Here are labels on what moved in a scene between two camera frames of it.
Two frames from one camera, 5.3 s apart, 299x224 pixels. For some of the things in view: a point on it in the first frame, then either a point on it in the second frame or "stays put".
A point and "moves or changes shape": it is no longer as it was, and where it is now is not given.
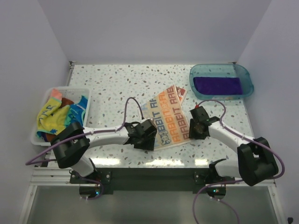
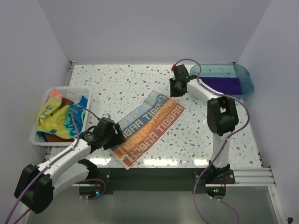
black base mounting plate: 152,180 stays put
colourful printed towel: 167,112 moves or changes shape
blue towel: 74,114 stays put
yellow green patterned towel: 53,118 stays put
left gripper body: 146,142 -> 112,138
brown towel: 66,101 stays put
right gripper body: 194,131 -> 174,90
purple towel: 217,85 stays put
